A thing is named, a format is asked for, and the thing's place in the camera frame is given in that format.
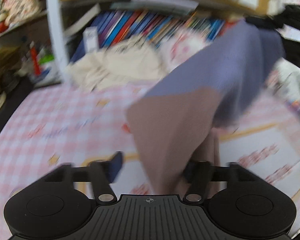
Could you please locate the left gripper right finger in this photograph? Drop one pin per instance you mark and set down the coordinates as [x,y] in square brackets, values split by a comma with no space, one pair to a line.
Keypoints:
[198,175]

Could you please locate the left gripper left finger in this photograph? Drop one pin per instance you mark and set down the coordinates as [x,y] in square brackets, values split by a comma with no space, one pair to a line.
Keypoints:
[102,174]

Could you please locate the purple and mauve knit sweater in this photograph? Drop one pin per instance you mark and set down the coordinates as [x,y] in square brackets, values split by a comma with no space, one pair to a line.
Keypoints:
[176,120]

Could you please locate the pink checkered bed sheet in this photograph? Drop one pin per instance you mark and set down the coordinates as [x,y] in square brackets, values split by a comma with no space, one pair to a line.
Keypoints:
[60,124]

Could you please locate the cream sweatshirt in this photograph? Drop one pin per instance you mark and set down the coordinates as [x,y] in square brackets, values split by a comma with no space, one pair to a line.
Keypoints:
[131,61]

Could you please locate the white pink plush bunny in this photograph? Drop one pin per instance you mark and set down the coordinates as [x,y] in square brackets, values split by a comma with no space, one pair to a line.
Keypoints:
[181,46]

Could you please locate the olive green garment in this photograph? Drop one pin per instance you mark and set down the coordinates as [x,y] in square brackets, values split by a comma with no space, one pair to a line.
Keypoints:
[10,59]

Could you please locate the row of colourful books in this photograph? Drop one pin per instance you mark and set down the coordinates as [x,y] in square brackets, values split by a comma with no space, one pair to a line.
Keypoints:
[115,26]

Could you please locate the wooden bookshelf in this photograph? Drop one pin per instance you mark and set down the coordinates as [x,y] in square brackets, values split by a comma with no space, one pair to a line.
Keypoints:
[60,36]

